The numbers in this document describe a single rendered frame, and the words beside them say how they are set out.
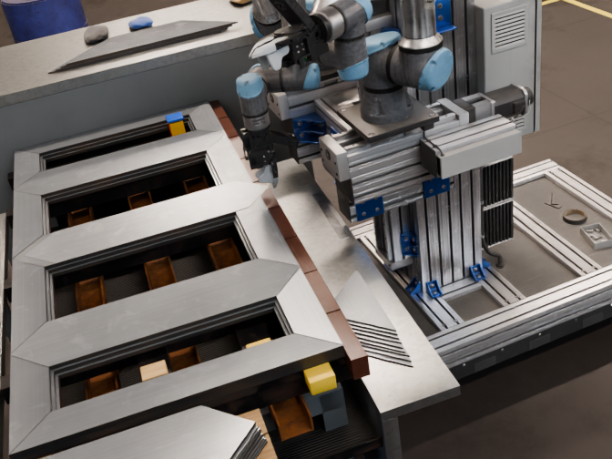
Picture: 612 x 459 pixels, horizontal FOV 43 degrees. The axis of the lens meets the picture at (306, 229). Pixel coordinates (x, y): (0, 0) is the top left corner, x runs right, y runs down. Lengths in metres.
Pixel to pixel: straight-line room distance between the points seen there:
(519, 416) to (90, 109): 1.89
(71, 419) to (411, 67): 1.19
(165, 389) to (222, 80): 1.62
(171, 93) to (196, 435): 1.73
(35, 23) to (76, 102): 2.51
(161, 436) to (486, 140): 1.23
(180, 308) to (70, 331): 0.28
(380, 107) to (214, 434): 1.05
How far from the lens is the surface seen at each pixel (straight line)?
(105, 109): 3.09
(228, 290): 1.99
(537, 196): 3.44
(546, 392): 2.84
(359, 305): 2.07
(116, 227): 2.39
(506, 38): 2.53
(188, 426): 1.67
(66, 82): 3.04
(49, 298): 2.20
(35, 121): 3.09
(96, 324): 2.02
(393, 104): 2.23
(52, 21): 5.53
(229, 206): 2.34
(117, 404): 1.78
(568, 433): 2.72
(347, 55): 1.88
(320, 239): 2.42
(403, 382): 1.91
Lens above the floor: 2.02
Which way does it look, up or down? 33 degrees down
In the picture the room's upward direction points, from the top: 10 degrees counter-clockwise
